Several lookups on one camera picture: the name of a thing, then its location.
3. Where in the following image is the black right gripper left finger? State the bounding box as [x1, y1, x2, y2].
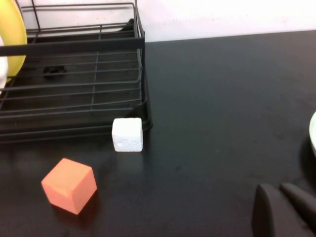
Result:
[251, 183, 312, 237]

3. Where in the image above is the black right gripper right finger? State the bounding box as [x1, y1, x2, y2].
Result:
[278, 182, 316, 237]

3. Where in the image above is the white plate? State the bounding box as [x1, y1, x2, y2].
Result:
[0, 37, 10, 93]

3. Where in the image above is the yellow plate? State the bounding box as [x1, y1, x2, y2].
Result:
[0, 0, 28, 83]

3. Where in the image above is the white round dish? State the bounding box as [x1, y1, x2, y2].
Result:
[308, 111, 316, 158]

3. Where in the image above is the white foam cube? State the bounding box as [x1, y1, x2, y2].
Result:
[112, 117, 144, 153]

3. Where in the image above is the orange foam cube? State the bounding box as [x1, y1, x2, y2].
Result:
[40, 158, 98, 215]

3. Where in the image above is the black wire dish rack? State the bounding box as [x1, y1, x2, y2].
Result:
[0, 1, 153, 145]

